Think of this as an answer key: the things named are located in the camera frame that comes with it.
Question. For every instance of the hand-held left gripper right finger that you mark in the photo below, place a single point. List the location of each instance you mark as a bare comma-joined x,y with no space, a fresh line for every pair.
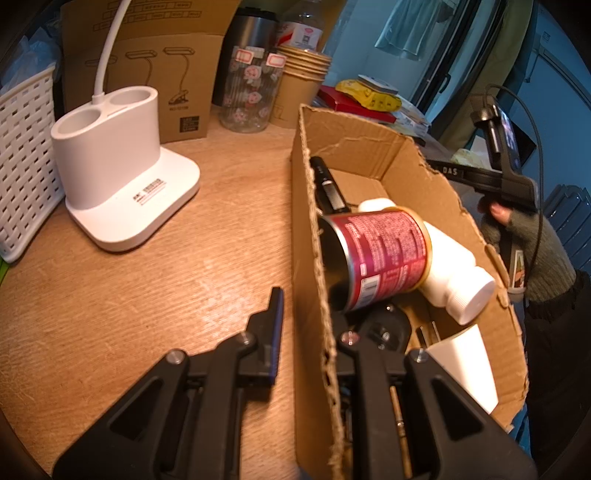
369,369

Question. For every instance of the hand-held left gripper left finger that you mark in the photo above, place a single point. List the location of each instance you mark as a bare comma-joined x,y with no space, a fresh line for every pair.
276,332

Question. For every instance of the white charger plug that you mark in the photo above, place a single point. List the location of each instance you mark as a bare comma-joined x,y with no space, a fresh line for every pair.
461,364

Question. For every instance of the white plastic bottle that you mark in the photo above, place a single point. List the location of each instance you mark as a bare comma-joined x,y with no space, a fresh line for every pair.
457,272

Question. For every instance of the red tin can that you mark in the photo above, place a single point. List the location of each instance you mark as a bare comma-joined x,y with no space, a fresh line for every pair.
383,254

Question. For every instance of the cardboard box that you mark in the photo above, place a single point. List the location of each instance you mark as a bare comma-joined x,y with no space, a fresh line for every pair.
392,152

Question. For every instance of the person's right forearm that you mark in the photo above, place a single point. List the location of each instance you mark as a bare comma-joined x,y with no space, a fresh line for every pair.
554,350

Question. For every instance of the person's right hand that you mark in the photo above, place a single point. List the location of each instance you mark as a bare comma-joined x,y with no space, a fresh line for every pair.
545,258

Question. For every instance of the tissue pack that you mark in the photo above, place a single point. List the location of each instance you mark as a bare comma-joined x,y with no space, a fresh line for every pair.
471,159

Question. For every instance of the grey radiator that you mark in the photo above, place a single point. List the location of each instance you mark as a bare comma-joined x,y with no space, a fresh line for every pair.
572,212

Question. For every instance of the yellow curtain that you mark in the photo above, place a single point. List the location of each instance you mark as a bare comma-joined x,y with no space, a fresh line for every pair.
489,55

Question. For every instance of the white flat device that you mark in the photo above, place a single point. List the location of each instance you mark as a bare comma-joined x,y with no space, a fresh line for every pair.
376,83

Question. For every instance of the yellow wipes packet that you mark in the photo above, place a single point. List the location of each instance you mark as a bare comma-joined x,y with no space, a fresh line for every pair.
364,94

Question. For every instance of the hanging pale garment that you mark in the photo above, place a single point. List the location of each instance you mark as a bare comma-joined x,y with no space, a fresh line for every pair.
411,27

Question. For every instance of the stack of brown paper cups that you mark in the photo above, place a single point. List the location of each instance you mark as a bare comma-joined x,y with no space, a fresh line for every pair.
295,92

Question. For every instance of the white desk lamp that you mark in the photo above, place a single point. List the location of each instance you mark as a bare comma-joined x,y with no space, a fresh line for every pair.
115,152

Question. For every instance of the patterned glass jar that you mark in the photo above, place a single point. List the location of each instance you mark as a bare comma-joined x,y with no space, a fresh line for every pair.
249,92

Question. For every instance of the clear water bottle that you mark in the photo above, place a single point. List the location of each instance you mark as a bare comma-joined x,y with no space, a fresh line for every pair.
300,27

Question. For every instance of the brown lamp carton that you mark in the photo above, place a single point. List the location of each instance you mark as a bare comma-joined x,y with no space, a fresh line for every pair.
194,69

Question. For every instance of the steel thermos flask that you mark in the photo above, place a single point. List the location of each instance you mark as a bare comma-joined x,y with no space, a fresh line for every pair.
254,27

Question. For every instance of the white plastic basket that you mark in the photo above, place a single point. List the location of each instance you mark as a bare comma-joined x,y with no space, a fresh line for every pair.
27,161

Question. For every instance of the clear plastic bag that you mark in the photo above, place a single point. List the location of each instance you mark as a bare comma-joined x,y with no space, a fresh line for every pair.
32,55

